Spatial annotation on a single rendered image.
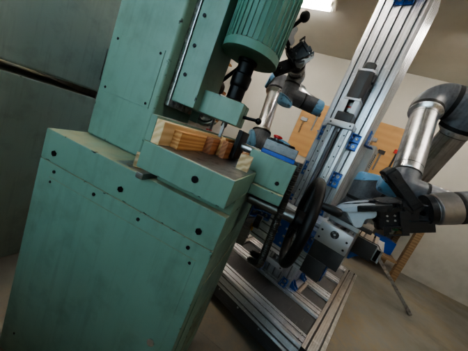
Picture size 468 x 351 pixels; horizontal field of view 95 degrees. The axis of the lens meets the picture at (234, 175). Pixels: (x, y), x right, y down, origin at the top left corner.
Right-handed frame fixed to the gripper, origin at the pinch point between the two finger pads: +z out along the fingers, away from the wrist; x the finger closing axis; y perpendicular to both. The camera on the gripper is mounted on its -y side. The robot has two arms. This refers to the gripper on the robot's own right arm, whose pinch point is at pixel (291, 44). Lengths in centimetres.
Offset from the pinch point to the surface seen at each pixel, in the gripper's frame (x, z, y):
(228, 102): 10.8, 15.8, -26.0
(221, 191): 34, 41, -32
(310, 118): -12, -309, 37
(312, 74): -77, -314, 73
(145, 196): 26, 34, -53
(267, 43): 4.6, 18.9, -9.0
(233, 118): 15.8, 15.7, -27.0
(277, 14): -0.2, 18.7, -3.6
